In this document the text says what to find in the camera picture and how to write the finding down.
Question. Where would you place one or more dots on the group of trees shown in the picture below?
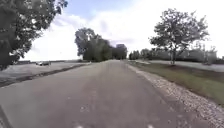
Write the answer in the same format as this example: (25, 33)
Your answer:
(96, 48)

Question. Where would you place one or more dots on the car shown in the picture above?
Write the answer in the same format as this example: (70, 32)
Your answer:
(43, 63)

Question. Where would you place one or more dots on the pale gravel strip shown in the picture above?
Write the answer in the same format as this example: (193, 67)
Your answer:
(186, 98)

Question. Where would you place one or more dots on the large leafy tree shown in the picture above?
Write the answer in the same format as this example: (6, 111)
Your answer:
(20, 26)

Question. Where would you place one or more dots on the pale long building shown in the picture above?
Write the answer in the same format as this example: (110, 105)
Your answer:
(196, 55)

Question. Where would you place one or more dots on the grey asphalt road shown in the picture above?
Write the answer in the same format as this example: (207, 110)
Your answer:
(100, 96)

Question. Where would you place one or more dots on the pale paved lot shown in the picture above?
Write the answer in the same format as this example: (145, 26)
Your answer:
(30, 69)

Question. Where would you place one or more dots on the tree with thin trunk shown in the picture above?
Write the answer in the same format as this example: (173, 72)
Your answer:
(176, 31)

